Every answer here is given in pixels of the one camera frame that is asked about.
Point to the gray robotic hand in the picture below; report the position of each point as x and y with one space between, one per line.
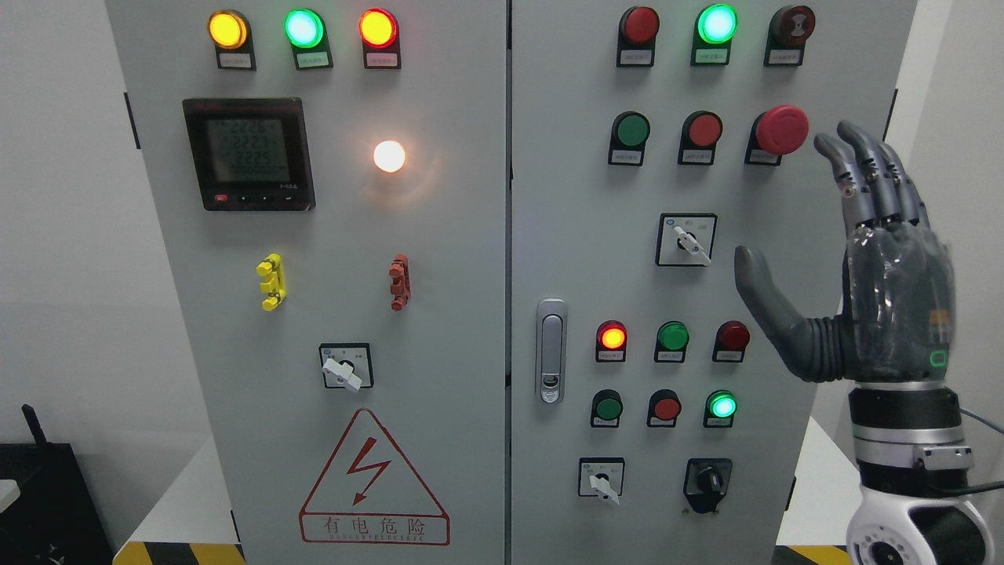
898 297

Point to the gray rotary switch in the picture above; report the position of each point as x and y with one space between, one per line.
601 478
685 239

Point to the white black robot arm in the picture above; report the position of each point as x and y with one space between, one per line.
913 462

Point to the lit green push button lower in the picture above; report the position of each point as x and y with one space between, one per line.
720 409

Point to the red emergency stop button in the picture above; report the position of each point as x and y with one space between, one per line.
776 133

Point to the dark green indicator lower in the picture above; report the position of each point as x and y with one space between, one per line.
671 343

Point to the red push button lower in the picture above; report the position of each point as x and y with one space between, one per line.
663 409

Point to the red push button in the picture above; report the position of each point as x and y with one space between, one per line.
663 409
699 137

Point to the red push button upper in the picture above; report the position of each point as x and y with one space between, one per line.
699 137

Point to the lit red indicator lower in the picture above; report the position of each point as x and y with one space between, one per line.
611 342

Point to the dark red buzzer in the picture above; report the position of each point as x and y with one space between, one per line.
789 30

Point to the green push button upper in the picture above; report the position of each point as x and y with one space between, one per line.
630 131

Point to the green indicator light top right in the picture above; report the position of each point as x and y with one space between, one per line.
713 33

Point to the dark red indicator top right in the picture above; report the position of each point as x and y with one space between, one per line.
636 40

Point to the gray electrical cabinet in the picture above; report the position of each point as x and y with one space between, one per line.
505 109

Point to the red terminal connector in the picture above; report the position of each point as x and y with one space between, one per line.
400 284

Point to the white glowing indicator light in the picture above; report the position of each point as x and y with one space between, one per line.
389 156

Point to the red electric hazard warning sticker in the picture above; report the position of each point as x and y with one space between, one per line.
370 493

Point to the red indicator light left door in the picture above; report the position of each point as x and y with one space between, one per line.
379 32

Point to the yellow terminal connector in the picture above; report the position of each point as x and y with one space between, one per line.
273 282

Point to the green indicator light left door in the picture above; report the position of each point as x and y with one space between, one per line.
309 41

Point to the black digital power meter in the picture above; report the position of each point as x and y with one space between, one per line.
250 154

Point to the yellow indicator light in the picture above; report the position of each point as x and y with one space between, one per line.
231 35

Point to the black box with antenna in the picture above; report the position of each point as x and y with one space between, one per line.
52 519

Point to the black key selector switch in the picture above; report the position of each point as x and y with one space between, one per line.
706 483

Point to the gray rotary switch bottom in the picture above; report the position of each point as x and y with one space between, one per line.
601 478

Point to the silver door lock handle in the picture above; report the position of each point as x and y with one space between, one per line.
551 350

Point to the gray rotary switch left door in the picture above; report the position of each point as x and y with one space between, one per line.
346 366

